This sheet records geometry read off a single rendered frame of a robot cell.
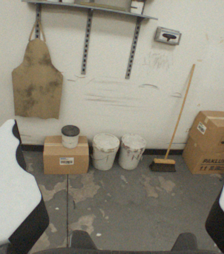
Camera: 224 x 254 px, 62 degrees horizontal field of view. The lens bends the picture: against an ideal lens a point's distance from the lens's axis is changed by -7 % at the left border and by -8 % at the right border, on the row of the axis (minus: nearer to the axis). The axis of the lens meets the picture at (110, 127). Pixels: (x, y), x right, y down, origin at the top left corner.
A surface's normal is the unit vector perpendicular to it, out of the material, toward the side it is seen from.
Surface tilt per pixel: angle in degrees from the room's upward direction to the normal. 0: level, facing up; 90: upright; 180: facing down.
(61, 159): 89
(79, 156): 88
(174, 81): 90
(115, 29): 90
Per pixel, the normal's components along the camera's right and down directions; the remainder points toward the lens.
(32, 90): 0.48, 0.51
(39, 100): -0.31, 0.47
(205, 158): 0.11, 0.51
